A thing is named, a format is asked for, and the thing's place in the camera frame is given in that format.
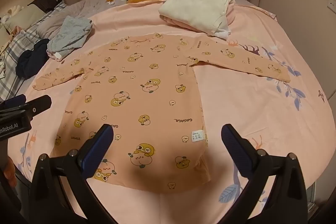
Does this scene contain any pink cartoon print shirt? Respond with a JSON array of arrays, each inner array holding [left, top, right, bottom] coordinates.
[[33, 33, 291, 190]]

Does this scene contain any pink printed bed sheet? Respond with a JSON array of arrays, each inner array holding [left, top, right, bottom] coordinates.
[[8, 2, 334, 224]]

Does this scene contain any grey quilt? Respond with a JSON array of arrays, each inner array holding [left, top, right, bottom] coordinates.
[[35, 0, 124, 41]]

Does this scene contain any cream white folded garment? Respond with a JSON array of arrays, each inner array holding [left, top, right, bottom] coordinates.
[[159, 0, 234, 39]]

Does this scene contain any dark brown cushion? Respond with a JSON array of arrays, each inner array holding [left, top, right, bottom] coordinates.
[[28, 0, 63, 9]]

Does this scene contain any dark navy garment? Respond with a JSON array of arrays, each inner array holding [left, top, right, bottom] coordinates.
[[16, 39, 50, 79]]

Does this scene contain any pale plush toy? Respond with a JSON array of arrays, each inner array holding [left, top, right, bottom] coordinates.
[[0, 5, 24, 22]]

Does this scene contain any beige pillow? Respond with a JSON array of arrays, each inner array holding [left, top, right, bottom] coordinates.
[[4, 6, 44, 30]]

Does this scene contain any grey garment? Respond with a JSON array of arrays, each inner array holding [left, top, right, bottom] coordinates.
[[47, 15, 93, 60]]

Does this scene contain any person's left hand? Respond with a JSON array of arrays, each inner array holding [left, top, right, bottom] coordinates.
[[0, 157, 17, 188]]

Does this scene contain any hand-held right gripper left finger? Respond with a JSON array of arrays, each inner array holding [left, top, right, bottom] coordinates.
[[28, 124, 114, 224]]

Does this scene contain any grey plaid bedding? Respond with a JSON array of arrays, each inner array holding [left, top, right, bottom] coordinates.
[[0, 1, 67, 101]]

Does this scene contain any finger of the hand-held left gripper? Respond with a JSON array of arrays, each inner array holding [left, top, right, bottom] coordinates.
[[16, 95, 52, 119], [0, 94, 27, 111]]

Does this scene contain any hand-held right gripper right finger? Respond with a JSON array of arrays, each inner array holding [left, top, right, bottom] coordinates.
[[221, 124, 310, 224]]

